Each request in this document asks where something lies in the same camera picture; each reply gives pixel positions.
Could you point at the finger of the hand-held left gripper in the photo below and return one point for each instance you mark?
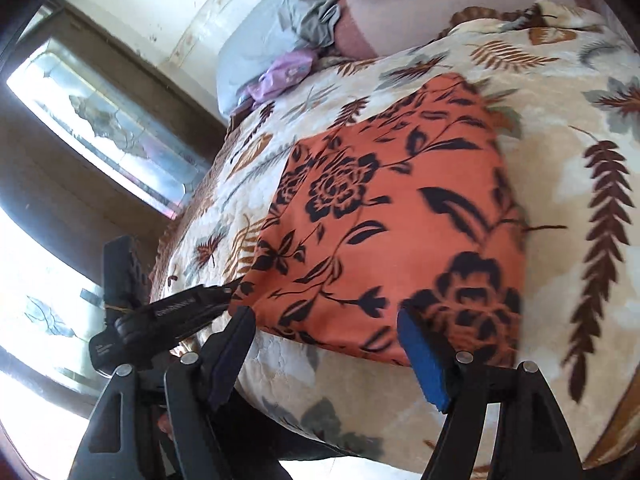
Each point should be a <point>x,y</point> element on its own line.
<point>200,305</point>

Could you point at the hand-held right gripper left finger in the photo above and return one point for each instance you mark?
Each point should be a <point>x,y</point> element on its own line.
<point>230,350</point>

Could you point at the purple cloth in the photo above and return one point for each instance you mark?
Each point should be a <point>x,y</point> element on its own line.
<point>285,72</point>

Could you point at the grey crumpled cloth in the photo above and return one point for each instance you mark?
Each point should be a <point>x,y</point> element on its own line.
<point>320,20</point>

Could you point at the orange floral cloth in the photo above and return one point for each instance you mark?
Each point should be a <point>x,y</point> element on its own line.
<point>390,200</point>

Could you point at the etched glass window pane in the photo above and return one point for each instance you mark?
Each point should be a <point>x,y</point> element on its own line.
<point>45,310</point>
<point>100,110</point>

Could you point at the grey and purple clothes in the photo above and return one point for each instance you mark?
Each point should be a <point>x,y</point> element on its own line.
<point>255,35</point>

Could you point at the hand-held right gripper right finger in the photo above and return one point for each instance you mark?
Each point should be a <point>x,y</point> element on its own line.
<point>425,360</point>

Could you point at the pink bed sheet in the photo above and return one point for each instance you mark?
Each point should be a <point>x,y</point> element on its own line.
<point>425,20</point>

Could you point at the cream leaf-print blanket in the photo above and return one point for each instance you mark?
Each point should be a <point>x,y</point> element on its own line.
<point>565,200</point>

